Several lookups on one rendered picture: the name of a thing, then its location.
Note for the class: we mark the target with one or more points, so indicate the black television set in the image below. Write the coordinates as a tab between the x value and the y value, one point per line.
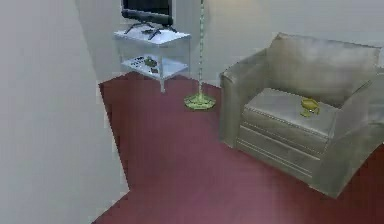
146	11

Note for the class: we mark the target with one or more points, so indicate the yellow gold jar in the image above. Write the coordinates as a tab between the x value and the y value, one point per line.
310	105

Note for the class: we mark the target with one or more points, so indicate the beige armchair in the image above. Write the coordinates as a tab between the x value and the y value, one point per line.
300	133

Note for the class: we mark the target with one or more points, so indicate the green small object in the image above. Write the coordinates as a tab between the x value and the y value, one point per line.
150	62

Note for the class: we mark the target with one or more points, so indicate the white glass television stand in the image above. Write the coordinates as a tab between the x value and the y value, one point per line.
173	50

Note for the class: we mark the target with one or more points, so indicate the green floor lamp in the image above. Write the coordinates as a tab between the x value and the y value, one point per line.
200	100

